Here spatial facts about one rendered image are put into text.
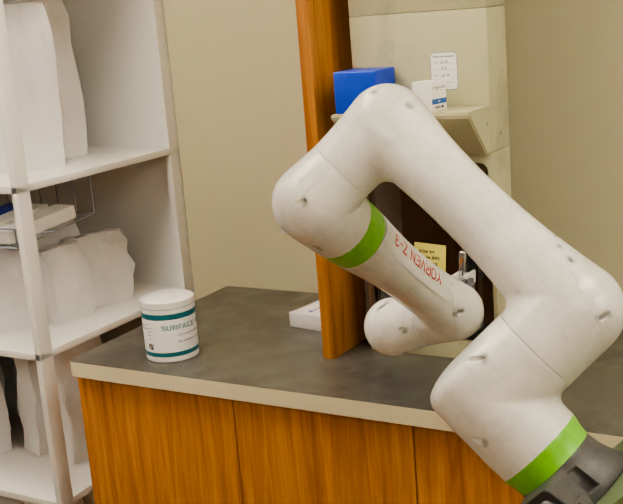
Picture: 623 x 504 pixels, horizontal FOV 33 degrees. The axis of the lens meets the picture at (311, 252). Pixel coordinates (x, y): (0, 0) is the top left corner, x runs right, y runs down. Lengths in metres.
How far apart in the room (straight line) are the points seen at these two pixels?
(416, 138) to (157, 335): 1.18
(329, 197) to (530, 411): 0.43
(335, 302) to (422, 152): 0.98
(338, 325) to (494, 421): 1.11
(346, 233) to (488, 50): 0.76
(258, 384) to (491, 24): 0.92
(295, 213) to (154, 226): 1.79
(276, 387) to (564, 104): 0.99
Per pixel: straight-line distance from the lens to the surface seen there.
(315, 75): 2.34
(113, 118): 3.36
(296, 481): 2.42
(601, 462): 1.43
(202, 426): 2.51
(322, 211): 1.57
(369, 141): 1.56
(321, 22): 2.38
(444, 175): 1.50
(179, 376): 2.46
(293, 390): 2.30
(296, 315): 2.71
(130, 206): 3.38
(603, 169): 2.66
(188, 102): 3.18
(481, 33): 2.25
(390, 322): 1.94
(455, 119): 2.17
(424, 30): 2.30
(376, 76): 2.25
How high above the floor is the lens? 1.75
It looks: 13 degrees down
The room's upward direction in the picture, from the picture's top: 5 degrees counter-clockwise
